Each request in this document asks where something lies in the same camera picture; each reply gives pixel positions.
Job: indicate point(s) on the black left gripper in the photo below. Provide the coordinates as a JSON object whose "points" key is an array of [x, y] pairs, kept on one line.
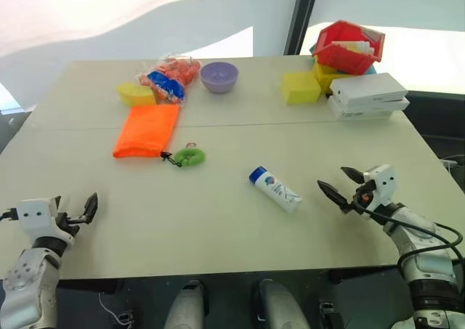
{"points": [[70, 223]]}

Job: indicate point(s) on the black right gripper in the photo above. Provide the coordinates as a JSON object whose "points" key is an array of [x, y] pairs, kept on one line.
{"points": [[365, 196]]}

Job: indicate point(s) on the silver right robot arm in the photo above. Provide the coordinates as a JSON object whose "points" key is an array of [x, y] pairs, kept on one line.
{"points": [[425, 256]]}

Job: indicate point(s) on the plastic bag of orange pieces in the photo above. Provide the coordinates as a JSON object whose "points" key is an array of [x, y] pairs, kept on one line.
{"points": [[179, 69]]}

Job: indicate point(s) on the white tube with blue cap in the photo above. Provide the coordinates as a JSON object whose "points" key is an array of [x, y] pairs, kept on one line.
{"points": [[276, 190]]}

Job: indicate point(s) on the white flat carton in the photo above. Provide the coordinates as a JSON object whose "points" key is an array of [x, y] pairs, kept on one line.
{"points": [[367, 110], [367, 87]]}

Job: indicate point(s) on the yellow-green foam block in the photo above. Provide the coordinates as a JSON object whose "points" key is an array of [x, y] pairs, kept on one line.
{"points": [[299, 87]]}

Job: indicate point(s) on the yellow plastic bin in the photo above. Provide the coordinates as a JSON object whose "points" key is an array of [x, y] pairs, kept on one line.
{"points": [[325, 75]]}

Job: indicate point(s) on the yellow sponge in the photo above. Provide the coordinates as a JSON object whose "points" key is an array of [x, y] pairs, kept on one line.
{"points": [[135, 94]]}

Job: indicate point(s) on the red plastic bin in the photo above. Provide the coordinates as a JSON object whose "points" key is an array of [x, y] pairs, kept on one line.
{"points": [[341, 58]]}

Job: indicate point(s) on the grey rounded robot leg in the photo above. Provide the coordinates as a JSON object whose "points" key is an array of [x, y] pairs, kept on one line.
{"points": [[187, 305], [278, 305]]}

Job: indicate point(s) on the white cards stack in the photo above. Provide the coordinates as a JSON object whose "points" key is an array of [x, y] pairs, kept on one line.
{"points": [[357, 47]]}

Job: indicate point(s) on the blue packet in plastic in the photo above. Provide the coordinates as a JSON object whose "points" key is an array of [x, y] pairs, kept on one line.
{"points": [[165, 84]]}

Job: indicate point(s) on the purple bowl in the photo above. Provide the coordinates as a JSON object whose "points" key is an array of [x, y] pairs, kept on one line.
{"points": [[219, 77]]}

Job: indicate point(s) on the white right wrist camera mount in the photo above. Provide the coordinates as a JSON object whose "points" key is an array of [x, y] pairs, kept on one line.
{"points": [[384, 183]]}

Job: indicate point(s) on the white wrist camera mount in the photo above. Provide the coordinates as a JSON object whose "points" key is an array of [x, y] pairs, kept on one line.
{"points": [[384, 183], [36, 213]]}

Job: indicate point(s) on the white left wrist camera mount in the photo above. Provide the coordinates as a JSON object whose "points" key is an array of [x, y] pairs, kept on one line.
{"points": [[36, 213]]}

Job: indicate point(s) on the dark metal post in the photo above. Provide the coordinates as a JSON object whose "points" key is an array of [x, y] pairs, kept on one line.
{"points": [[301, 16]]}

